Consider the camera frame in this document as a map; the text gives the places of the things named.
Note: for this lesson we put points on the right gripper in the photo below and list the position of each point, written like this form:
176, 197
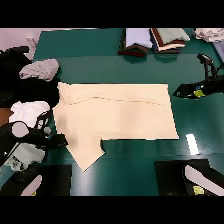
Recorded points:
186, 90

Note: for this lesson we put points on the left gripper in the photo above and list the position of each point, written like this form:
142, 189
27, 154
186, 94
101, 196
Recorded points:
56, 140

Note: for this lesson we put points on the cream T-shirt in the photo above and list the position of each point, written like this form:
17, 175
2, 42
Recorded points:
120, 116

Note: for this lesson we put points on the pale grey garment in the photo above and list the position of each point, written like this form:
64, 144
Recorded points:
40, 69

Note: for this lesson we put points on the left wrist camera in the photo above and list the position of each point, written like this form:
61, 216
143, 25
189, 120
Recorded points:
43, 118

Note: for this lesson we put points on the light blue garment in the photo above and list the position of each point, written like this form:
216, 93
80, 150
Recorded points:
220, 50

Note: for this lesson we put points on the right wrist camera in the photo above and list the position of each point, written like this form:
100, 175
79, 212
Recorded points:
206, 63

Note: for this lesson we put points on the pale green garment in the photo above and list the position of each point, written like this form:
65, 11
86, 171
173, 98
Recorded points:
25, 156

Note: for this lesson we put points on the white garment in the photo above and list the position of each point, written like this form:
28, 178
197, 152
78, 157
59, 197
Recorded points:
26, 111
210, 34

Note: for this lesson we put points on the black garment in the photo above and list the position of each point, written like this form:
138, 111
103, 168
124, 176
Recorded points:
30, 91

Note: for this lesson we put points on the grey-green garment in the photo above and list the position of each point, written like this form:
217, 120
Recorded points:
173, 34

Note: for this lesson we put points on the brown garment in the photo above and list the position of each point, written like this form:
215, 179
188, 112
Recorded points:
170, 44

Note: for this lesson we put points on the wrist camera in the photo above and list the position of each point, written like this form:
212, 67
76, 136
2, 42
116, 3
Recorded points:
206, 63
43, 118

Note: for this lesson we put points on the lavender garment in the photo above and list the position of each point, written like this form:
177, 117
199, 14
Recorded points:
138, 37

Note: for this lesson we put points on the dark red garment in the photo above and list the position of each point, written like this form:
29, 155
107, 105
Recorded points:
132, 52

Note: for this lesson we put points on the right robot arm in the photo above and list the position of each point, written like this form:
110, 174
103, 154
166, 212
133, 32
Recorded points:
213, 83

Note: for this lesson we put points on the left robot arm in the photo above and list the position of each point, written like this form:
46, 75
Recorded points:
18, 131

